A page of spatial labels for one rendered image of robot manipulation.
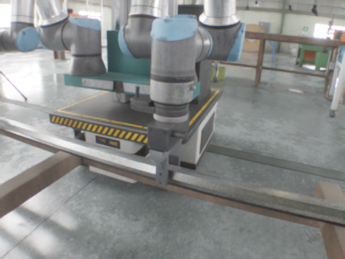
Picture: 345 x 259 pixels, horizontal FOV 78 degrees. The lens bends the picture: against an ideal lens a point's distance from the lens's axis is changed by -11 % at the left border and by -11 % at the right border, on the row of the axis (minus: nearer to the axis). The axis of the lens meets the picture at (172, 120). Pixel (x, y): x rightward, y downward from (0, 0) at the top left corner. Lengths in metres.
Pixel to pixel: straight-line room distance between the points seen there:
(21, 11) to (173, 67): 0.69
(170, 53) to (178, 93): 0.08
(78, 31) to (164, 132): 0.81
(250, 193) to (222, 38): 0.54
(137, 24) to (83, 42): 0.58
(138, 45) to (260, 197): 0.45
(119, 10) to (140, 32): 0.67
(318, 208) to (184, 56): 0.41
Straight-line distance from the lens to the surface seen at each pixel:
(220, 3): 0.84
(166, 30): 0.44
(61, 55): 6.62
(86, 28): 1.16
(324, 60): 7.58
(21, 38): 0.96
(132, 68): 1.19
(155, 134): 0.47
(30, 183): 0.75
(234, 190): 0.53
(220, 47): 0.88
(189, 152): 1.15
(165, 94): 0.46
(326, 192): 0.66
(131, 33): 0.62
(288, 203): 0.54
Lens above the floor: 0.69
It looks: 21 degrees down
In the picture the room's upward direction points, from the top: 3 degrees clockwise
